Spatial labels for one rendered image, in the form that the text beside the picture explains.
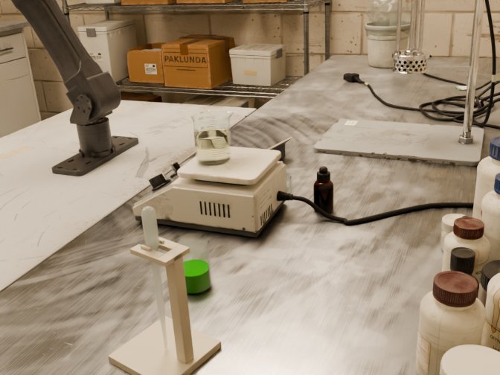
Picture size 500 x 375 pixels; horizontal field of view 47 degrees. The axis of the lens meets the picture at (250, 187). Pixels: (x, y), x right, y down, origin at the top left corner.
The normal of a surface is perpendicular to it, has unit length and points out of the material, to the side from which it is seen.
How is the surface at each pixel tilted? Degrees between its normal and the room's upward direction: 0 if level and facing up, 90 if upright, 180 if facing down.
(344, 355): 0
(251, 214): 90
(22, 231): 0
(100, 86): 60
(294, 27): 90
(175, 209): 90
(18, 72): 90
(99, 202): 0
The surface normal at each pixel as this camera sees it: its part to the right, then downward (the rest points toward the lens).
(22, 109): 0.92, 0.11
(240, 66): -0.46, 0.40
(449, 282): -0.04, -0.92
